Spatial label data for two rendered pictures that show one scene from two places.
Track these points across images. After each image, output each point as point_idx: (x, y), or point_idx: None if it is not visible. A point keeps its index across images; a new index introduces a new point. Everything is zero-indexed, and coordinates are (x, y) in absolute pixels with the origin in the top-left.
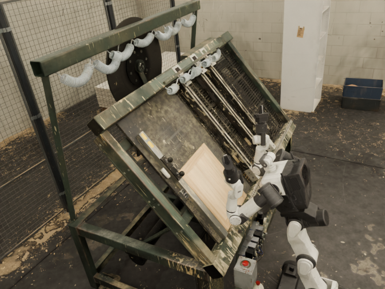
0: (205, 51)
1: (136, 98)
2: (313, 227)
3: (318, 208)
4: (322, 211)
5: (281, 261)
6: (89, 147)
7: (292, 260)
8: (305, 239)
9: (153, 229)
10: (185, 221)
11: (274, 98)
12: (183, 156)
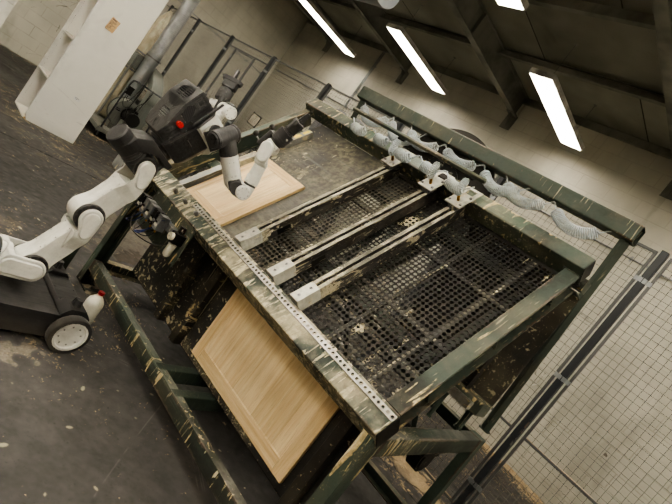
0: (475, 195)
1: (344, 119)
2: (88, 463)
3: (133, 139)
4: (126, 124)
5: (93, 373)
6: (482, 499)
7: (78, 378)
8: (110, 181)
9: None
10: (215, 166)
11: (455, 372)
12: (286, 167)
